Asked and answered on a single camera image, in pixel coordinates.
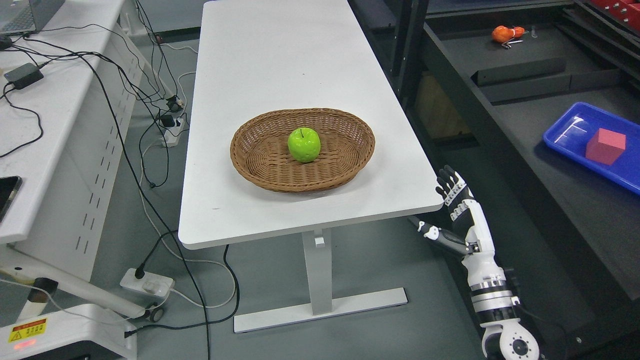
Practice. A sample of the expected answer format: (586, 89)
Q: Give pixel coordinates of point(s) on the white side desk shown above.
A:
(63, 136)

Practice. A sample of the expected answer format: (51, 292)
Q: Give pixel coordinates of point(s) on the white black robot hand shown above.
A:
(470, 238)

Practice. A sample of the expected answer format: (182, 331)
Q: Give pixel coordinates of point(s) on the white floor power strip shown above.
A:
(150, 284)

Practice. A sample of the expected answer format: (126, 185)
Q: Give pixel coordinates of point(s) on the white table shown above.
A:
(257, 56)

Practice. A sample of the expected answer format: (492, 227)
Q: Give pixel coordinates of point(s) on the black smartphone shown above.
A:
(9, 187)

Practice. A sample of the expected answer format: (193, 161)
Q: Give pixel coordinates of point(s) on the black power adapter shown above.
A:
(24, 76)

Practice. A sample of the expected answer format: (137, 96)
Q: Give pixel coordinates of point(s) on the red cube block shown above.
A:
(606, 146)

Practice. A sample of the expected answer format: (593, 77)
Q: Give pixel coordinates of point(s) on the white far power strip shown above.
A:
(172, 128)

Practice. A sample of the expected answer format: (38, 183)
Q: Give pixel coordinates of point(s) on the brown wicker basket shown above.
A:
(259, 149)

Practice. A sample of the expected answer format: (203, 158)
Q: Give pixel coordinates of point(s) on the black computer mouse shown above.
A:
(5, 42)

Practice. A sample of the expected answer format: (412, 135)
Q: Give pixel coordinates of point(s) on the orange toy on shelf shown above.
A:
(506, 35)

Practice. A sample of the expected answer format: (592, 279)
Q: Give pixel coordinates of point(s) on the blue plastic tray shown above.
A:
(570, 134)

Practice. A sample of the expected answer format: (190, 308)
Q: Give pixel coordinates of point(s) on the green apple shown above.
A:
(304, 144)

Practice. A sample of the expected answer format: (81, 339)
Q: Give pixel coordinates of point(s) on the grey laptop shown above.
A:
(23, 16)

